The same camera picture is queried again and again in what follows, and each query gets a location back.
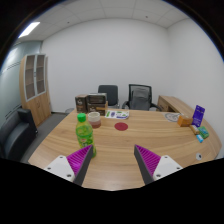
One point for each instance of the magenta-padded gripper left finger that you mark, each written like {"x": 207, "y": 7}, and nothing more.
{"x": 76, "y": 160}

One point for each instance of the flat round red coaster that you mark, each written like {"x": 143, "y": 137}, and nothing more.
{"x": 121, "y": 126}

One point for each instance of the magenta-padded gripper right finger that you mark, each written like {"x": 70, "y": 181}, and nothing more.
{"x": 150, "y": 160}

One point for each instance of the wooden side desk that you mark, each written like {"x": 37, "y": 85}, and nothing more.
{"x": 173, "y": 102}

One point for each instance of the black padded office chair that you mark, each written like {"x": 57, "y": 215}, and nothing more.
{"x": 108, "y": 93}

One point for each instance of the small blue box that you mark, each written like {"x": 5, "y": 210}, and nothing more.
{"x": 199, "y": 138}

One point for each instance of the pink and white cup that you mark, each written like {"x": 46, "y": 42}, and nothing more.
{"x": 94, "y": 120}

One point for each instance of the purple upright card box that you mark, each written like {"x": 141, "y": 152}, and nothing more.
{"x": 198, "y": 115}

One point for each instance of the black mesh office chair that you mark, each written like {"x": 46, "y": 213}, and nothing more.
{"x": 140, "y": 86}

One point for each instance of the black appliance-print carton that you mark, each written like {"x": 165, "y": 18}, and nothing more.
{"x": 96, "y": 98}

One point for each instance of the green and purple printed leaflet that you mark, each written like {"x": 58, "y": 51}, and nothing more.
{"x": 117, "y": 114}

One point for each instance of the wooden glass-door shelf cabinet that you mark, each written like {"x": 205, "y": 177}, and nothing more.
{"x": 38, "y": 103}

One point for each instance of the long ceiling light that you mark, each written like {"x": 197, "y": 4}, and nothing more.
{"x": 29, "y": 29}

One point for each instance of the green drink bottle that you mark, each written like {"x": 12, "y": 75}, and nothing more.
{"x": 84, "y": 133}

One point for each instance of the small green box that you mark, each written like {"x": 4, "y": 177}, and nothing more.
{"x": 203, "y": 132}

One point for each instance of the white round-print sheet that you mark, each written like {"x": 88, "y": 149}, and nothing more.
{"x": 172, "y": 117}

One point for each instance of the wide dark brown carton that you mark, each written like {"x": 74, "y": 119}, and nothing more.
{"x": 98, "y": 110}

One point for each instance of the small orange box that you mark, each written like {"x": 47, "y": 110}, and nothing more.
{"x": 184, "y": 120}

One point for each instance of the black leather sofa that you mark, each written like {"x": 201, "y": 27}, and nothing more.
{"x": 16, "y": 133}

